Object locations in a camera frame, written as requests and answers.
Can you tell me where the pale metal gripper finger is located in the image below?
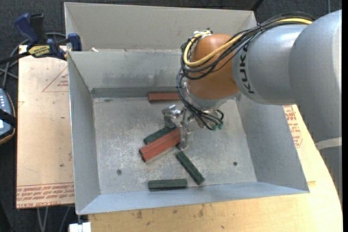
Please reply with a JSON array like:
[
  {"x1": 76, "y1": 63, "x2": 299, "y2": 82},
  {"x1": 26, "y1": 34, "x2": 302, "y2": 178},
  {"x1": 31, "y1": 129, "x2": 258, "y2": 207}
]
[
  {"x1": 161, "y1": 104, "x2": 179, "y2": 129},
  {"x1": 178, "y1": 123, "x2": 193, "y2": 151}
]

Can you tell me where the red-brown flat block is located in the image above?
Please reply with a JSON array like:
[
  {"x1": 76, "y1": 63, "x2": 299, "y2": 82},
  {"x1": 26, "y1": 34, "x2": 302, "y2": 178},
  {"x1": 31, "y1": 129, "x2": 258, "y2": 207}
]
[
  {"x1": 147, "y1": 92, "x2": 181, "y2": 103},
  {"x1": 141, "y1": 134, "x2": 182, "y2": 164},
  {"x1": 138, "y1": 127, "x2": 181, "y2": 156}
]

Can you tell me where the dark green flat block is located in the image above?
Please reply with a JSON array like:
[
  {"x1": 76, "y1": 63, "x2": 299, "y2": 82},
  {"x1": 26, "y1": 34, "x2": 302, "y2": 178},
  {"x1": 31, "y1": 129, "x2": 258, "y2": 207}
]
[
  {"x1": 175, "y1": 151, "x2": 206, "y2": 186},
  {"x1": 147, "y1": 178, "x2": 189, "y2": 192},
  {"x1": 143, "y1": 126, "x2": 175, "y2": 145}
]

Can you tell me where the grey metal bin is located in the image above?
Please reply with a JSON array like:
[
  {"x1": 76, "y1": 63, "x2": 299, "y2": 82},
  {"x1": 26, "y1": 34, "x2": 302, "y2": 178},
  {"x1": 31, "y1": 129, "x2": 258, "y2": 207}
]
[{"x1": 64, "y1": 2, "x2": 310, "y2": 216}]

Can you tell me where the brown cardboard board, red print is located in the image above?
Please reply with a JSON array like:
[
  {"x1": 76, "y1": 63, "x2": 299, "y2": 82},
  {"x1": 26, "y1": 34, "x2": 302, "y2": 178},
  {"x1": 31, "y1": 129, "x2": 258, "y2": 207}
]
[{"x1": 16, "y1": 45, "x2": 318, "y2": 210}]

